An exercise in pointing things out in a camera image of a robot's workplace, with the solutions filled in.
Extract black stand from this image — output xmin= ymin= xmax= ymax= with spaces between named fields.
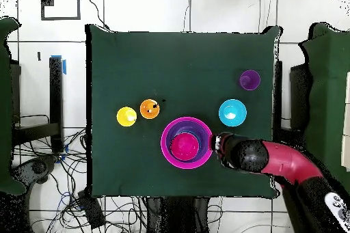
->
xmin=273 ymin=60 xmax=284 ymax=143
xmin=10 ymin=56 xmax=65 ymax=154

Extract blue tape piece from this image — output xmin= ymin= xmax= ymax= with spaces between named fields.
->
xmin=51 ymin=55 xmax=67 ymax=76

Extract purple bowl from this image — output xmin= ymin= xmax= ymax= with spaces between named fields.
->
xmin=165 ymin=121 xmax=211 ymax=165

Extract dark green side tablecloth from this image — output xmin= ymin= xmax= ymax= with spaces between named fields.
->
xmin=296 ymin=22 xmax=350 ymax=190
xmin=0 ymin=16 xmax=27 ymax=196

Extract yellow cup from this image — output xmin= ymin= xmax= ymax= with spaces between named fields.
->
xmin=116 ymin=106 xmax=138 ymax=128

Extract cyan bowl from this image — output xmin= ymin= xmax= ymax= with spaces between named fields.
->
xmin=218 ymin=98 xmax=247 ymax=128

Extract orange cup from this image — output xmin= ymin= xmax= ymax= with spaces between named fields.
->
xmin=139 ymin=99 xmax=161 ymax=120

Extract black box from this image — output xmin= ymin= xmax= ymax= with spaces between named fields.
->
xmin=77 ymin=189 xmax=107 ymax=230

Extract grey chair base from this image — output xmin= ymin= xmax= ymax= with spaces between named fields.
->
xmin=10 ymin=156 xmax=58 ymax=185

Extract small red-pink bowl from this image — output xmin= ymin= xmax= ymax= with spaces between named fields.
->
xmin=170 ymin=132 xmax=201 ymax=162

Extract purple cup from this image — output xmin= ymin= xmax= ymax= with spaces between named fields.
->
xmin=237 ymin=69 xmax=261 ymax=92

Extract large pink bowl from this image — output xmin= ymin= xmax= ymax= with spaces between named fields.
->
xmin=160 ymin=116 xmax=215 ymax=170

